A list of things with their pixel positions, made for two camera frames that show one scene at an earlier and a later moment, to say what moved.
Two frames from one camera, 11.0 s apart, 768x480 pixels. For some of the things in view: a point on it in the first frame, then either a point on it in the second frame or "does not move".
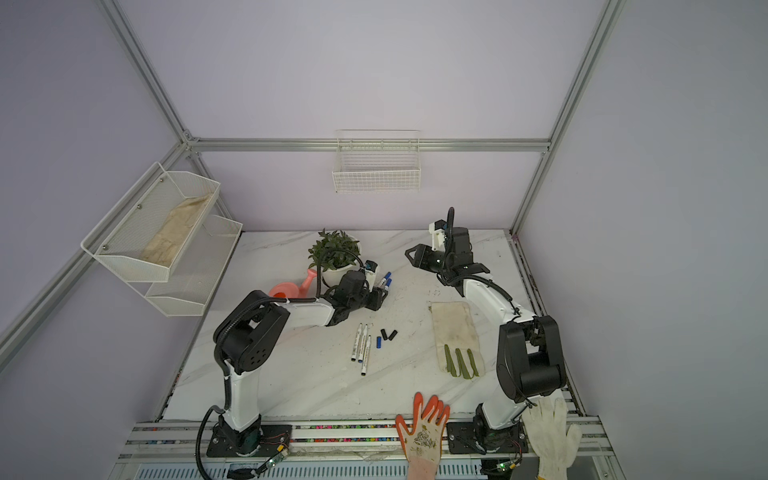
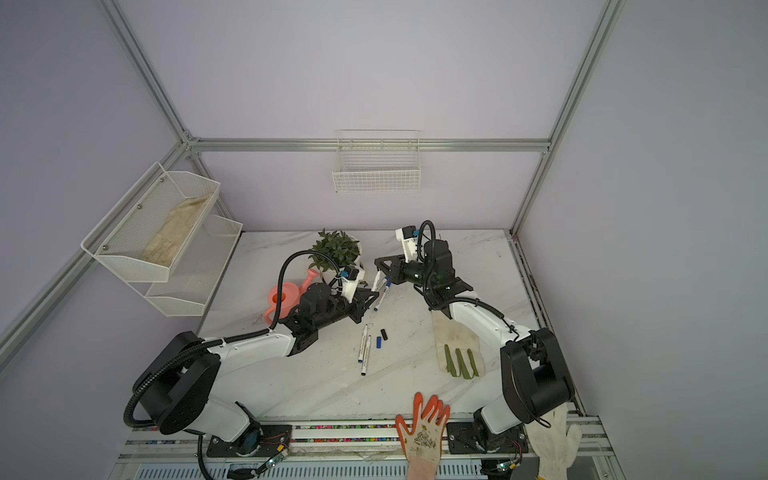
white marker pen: [356, 343] → [379, 278]
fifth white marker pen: [363, 372] does not move
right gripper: [428, 257] → [398, 270]
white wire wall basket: [378, 161] does not move
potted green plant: [335, 253] does not move
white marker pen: [363, 343] does not move
